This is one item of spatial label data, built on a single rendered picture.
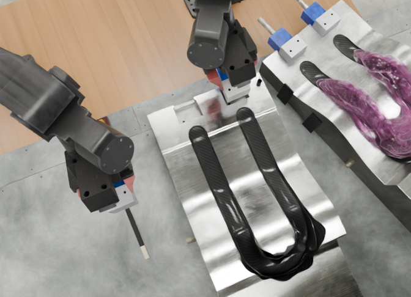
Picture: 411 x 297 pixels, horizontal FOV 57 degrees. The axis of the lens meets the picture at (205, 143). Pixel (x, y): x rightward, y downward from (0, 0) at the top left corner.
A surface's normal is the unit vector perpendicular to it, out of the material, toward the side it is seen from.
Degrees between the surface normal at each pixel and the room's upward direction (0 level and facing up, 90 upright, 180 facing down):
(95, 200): 62
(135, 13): 0
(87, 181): 28
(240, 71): 70
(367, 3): 0
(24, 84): 14
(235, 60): 22
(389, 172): 0
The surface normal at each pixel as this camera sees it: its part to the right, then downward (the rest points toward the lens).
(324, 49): 0.01, -0.25
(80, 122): -0.32, -0.46
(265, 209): -0.17, -0.64
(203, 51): -0.14, 0.86
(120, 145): 0.76, 0.40
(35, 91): 0.21, -0.12
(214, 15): 0.05, -0.49
